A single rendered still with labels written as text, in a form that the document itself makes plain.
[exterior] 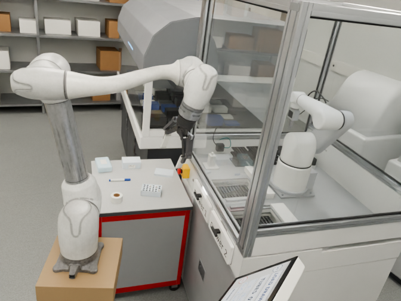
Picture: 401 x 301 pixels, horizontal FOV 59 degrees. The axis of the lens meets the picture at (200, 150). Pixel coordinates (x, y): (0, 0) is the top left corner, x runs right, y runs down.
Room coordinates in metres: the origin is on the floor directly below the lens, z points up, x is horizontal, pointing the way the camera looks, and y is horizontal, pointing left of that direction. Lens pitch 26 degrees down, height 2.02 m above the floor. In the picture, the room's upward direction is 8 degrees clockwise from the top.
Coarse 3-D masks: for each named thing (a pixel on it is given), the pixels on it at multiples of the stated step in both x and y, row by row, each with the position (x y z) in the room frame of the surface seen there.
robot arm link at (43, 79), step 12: (36, 60) 1.23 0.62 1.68; (48, 60) 1.24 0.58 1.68; (24, 72) 1.13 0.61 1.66; (36, 72) 1.14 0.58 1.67; (48, 72) 1.15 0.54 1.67; (60, 72) 1.16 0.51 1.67; (12, 84) 1.12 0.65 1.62; (24, 84) 1.11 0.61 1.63; (36, 84) 1.11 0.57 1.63; (48, 84) 1.12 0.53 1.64; (60, 84) 1.13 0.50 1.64; (24, 96) 1.12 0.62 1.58; (36, 96) 1.12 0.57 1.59; (48, 96) 1.13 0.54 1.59; (60, 96) 1.14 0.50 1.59
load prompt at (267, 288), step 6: (282, 270) 0.91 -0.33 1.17; (270, 276) 0.92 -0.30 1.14; (276, 276) 0.89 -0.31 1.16; (270, 282) 0.87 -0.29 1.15; (264, 288) 0.85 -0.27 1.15; (270, 288) 0.83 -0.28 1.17; (258, 294) 0.83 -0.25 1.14; (264, 294) 0.81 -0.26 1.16; (258, 300) 0.79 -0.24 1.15; (264, 300) 0.77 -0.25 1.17
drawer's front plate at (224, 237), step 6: (210, 216) 1.55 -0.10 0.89; (216, 216) 1.50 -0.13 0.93; (210, 222) 1.53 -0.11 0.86; (216, 222) 1.47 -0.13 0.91; (210, 228) 1.52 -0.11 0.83; (216, 228) 1.46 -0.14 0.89; (222, 228) 1.41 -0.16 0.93; (222, 234) 1.38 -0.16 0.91; (216, 240) 1.43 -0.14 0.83; (222, 240) 1.37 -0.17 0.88; (228, 240) 1.32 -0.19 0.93; (228, 246) 1.31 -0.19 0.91; (222, 252) 1.35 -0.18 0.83; (228, 252) 1.30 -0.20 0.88; (228, 258) 1.28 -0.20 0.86; (228, 264) 1.28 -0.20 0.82
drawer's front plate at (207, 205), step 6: (198, 186) 1.77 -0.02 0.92; (198, 192) 1.76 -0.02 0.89; (204, 192) 1.71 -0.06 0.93; (204, 198) 1.66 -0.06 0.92; (198, 204) 1.73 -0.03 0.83; (204, 204) 1.65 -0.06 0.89; (210, 204) 1.60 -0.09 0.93; (204, 210) 1.63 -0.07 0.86; (210, 210) 1.58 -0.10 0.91; (204, 216) 1.62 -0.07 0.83
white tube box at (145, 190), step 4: (144, 184) 1.92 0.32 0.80; (148, 184) 1.92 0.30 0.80; (144, 188) 1.87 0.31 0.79; (148, 188) 1.87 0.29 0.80; (152, 188) 1.88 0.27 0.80; (160, 188) 1.90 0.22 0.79; (144, 192) 1.84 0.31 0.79; (148, 192) 1.84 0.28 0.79; (152, 192) 1.84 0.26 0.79; (156, 192) 1.84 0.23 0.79; (160, 192) 1.85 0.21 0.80; (156, 196) 1.84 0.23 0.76; (160, 196) 1.85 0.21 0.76
